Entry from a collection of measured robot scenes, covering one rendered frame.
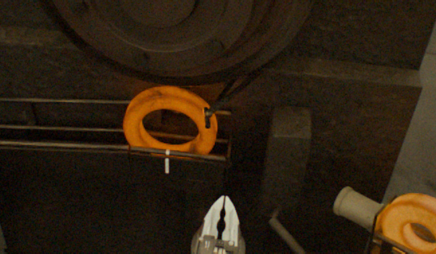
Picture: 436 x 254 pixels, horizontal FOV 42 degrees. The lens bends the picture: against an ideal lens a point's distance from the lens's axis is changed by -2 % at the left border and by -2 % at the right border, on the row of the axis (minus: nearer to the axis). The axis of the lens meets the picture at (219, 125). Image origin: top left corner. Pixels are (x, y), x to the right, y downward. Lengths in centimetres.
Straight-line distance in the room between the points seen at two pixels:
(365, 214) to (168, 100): 43
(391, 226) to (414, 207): 8
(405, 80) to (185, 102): 43
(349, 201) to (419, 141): 131
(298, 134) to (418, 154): 132
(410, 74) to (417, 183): 110
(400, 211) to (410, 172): 120
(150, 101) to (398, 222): 51
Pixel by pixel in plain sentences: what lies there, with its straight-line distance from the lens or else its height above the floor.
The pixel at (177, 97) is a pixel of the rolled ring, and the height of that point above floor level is 84.
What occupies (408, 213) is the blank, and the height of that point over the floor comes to 75.
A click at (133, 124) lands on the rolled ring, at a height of 76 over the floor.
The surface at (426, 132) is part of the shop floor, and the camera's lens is 250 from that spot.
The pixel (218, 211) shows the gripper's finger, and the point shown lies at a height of 75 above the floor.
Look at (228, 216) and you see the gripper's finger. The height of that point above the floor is 75.
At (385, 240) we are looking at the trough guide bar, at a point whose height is 67.
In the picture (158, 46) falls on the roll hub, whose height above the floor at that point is 102.
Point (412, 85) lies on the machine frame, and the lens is 117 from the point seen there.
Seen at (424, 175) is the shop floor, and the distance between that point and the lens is 230.
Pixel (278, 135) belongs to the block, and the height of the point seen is 80.
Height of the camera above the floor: 152
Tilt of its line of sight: 41 degrees down
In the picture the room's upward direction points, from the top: 4 degrees clockwise
